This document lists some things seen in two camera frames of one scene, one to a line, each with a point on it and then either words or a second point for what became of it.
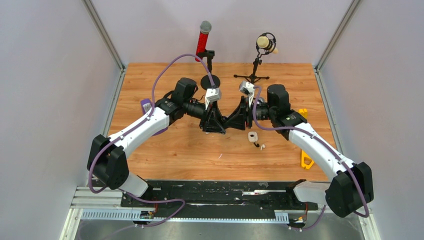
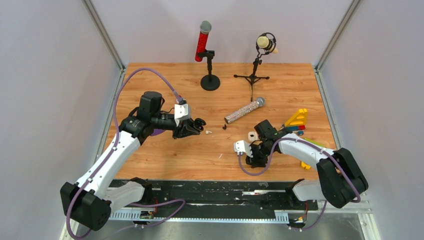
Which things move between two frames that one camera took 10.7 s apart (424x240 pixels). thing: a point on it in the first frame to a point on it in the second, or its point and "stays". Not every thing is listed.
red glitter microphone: (205, 27) stays
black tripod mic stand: (252, 78) stays
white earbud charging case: (252, 136) stays
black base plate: (274, 195) stays
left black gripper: (211, 122) to (185, 129)
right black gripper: (242, 115) to (254, 162)
